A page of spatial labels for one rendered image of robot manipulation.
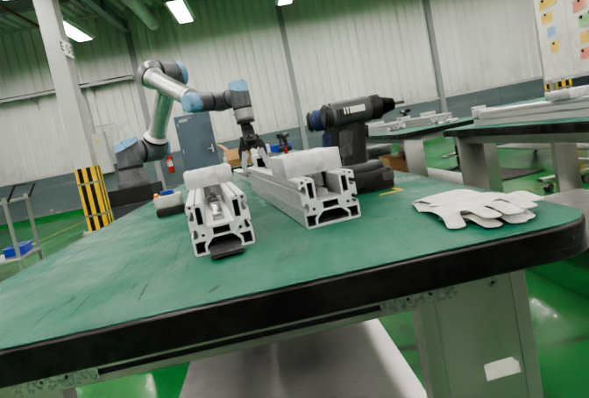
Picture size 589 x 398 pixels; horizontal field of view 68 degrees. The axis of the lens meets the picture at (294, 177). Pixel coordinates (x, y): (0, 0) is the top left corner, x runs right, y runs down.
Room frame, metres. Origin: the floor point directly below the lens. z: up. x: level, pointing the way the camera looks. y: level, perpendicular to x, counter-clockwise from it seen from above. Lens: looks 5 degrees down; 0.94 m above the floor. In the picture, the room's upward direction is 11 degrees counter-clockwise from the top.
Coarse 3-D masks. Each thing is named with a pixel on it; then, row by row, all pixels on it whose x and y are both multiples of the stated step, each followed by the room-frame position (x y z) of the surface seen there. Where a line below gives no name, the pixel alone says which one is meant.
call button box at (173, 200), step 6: (174, 192) 1.35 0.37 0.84; (180, 192) 1.35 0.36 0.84; (156, 198) 1.30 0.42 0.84; (162, 198) 1.30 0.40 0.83; (168, 198) 1.31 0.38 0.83; (174, 198) 1.31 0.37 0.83; (180, 198) 1.31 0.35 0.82; (156, 204) 1.30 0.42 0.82; (162, 204) 1.30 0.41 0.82; (168, 204) 1.30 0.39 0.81; (174, 204) 1.31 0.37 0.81; (180, 204) 1.31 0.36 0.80; (162, 210) 1.30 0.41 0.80; (168, 210) 1.30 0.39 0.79; (174, 210) 1.31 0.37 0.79; (180, 210) 1.31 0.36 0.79; (162, 216) 1.30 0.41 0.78
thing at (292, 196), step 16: (256, 176) 1.32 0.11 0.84; (272, 176) 0.99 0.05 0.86; (336, 176) 0.76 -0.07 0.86; (352, 176) 0.75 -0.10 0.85; (256, 192) 1.38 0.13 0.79; (272, 192) 1.11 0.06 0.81; (288, 192) 0.83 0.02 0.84; (304, 192) 0.75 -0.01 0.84; (320, 192) 0.78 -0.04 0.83; (336, 192) 0.78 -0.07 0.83; (352, 192) 0.75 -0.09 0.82; (288, 208) 0.86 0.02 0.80; (304, 208) 0.77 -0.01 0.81; (320, 208) 0.74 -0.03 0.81; (336, 208) 0.82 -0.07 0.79; (352, 208) 0.78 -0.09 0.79; (304, 224) 0.74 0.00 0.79; (320, 224) 0.74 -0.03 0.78
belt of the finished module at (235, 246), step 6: (228, 234) 0.78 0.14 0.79; (234, 234) 0.77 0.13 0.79; (216, 240) 0.74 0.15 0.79; (222, 240) 0.74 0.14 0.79; (228, 240) 0.73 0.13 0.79; (234, 240) 0.72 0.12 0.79; (210, 246) 0.71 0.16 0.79; (216, 246) 0.70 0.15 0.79; (222, 246) 0.69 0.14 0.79; (228, 246) 0.68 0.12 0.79; (234, 246) 0.67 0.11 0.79; (240, 246) 0.66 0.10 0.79; (210, 252) 0.66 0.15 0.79; (216, 252) 0.65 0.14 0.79; (222, 252) 0.65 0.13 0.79; (228, 252) 0.65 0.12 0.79; (234, 252) 0.65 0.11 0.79
